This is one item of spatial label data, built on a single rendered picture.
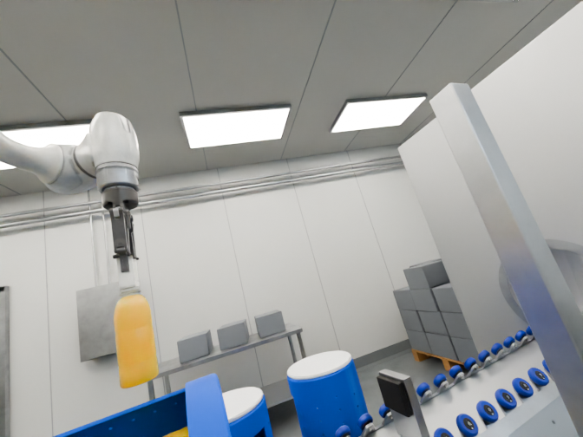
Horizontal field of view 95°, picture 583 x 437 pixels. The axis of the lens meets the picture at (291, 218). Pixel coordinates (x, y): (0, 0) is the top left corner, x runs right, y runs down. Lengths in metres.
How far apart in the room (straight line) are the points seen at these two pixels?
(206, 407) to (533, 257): 0.65
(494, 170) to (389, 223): 4.25
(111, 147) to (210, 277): 3.33
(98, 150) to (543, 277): 0.95
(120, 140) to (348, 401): 1.11
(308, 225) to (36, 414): 3.93
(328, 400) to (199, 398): 0.64
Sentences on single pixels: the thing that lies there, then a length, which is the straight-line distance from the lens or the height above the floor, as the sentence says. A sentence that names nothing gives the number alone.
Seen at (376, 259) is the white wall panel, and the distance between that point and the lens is 4.60.
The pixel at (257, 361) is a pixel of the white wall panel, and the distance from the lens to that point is 4.05.
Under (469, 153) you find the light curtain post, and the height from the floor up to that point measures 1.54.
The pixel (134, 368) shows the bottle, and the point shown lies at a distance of 0.68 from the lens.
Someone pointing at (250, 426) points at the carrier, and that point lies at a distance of 1.06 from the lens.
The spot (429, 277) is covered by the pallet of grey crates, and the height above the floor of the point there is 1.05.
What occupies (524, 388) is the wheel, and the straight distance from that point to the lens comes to 1.03.
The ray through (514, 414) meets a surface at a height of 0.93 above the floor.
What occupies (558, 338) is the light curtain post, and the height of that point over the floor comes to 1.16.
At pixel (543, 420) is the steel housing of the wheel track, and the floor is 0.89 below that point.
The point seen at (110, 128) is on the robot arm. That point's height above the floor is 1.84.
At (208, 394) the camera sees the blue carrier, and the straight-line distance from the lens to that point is 0.63.
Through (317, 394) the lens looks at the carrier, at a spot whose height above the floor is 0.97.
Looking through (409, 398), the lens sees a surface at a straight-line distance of 0.84.
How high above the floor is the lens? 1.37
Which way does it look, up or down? 13 degrees up
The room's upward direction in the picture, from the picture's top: 15 degrees counter-clockwise
